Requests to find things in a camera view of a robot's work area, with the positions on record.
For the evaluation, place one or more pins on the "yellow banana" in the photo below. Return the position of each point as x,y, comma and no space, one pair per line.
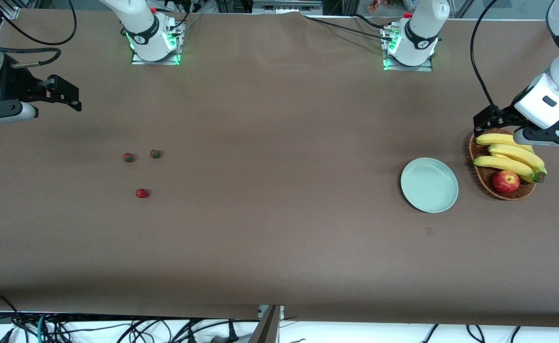
498,138
517,153
503,163

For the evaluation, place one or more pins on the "small red strawberry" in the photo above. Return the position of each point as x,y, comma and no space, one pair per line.
127,157
155,153
142,193

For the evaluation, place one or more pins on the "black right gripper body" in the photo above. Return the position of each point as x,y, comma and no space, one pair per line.
16,86

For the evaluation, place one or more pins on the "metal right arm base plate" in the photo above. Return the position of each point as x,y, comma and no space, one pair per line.
141,60

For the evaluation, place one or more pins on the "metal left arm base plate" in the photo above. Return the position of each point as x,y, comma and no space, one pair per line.
403,68

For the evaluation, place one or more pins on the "colourful small objects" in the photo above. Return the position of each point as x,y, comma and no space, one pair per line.
374,5

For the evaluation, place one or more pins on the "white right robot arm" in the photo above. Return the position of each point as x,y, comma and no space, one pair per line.
141,24

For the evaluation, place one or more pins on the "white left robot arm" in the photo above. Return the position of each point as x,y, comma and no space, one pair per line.
422,28

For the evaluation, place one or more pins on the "grey equipment box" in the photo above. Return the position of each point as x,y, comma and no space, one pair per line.
284,7

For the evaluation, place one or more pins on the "aluminium frame profile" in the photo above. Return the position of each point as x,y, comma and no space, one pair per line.
10,10

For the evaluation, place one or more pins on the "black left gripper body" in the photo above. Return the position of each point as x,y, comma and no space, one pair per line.
504,116

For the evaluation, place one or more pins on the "pale green round plate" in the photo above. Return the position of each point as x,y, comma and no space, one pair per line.
429,186

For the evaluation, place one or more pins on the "brown table cover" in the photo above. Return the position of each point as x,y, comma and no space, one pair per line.
279,238

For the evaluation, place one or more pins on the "brown grey table post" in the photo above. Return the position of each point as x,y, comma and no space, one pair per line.
267,328

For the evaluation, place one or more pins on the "red apple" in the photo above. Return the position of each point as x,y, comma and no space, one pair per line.
505,182

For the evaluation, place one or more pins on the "brown wicker basket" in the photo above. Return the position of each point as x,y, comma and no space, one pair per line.
486,178

